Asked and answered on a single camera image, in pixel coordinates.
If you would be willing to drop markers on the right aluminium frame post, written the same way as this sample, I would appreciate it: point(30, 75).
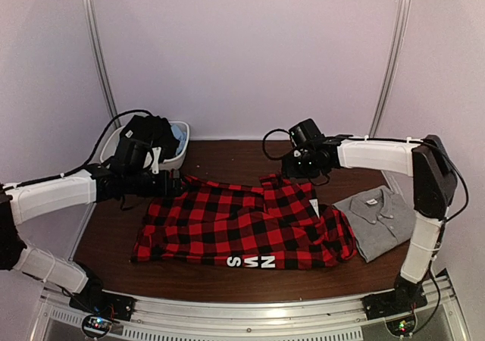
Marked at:
point(399, 31)

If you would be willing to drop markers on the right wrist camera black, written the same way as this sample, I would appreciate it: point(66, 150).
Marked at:
point(304, 132)

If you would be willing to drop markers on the right circuit board with leds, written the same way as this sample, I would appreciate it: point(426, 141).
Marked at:
point(401, 326)

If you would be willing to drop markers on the circuit board with leds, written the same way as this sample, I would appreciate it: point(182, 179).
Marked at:
point(95, 326)
point(401, 326)

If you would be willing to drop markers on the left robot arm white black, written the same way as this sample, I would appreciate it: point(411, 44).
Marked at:
point(21, 202)

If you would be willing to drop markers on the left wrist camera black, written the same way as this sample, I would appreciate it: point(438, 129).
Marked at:
point(133, 156)

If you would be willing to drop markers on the aluminium frame post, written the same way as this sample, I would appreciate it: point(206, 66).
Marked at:
point(399, 31)
point(99, 59)

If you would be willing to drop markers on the left circuit board with leds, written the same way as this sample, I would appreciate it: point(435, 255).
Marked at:
point(95, 326)

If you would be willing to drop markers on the light blue shirt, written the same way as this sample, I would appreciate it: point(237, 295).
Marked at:
point(181, 136)

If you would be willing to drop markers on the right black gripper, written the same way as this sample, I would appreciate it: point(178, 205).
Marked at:
point(289, 169)

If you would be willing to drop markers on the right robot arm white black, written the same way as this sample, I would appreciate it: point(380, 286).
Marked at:
point(424, 160)

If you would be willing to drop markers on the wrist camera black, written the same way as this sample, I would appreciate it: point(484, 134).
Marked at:
point(304, 132)
point(133, 156)

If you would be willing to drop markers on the red black plaid shirt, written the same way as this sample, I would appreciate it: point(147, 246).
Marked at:
point(273, 226)

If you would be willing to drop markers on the black shirt in basket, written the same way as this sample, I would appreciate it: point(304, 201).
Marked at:
point(153, 130)

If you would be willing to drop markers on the white plastic laundry basket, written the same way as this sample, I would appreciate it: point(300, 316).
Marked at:
point(168, 164)

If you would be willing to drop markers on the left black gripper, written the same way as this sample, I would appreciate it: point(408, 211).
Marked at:
point(164, 190)

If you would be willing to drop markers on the front aluminium rail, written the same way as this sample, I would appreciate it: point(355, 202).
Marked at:
point(341, 318)

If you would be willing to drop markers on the folded grey button shirt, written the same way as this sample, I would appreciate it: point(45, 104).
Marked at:
point(380, 220)

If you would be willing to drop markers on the left aluminium frame post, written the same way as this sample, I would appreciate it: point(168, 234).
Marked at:
point(99, 59)

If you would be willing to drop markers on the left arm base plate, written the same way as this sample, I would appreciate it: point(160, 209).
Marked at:
point(108, 305)

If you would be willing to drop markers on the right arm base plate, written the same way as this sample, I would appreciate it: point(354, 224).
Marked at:
point(384, 305)

